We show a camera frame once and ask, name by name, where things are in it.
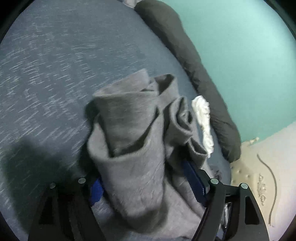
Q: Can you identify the grey quilted sweatshirt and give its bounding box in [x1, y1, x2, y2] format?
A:
[87, 69, 214, 238]

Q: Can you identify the cream tufted headboard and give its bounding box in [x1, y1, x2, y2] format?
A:
[230, 123, 295, 240]

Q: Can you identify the white t-shirt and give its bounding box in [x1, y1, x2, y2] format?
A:
[191, 95, 214, 158]

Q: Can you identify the blue patterned bed sheet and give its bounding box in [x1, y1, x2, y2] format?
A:
[1, 1, 230, 240]

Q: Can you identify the long dark grey pillow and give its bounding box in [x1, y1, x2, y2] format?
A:
[134, 1, 241, 163]

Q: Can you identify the light grey blanket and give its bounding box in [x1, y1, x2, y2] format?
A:
[120, 0, 141, 9]

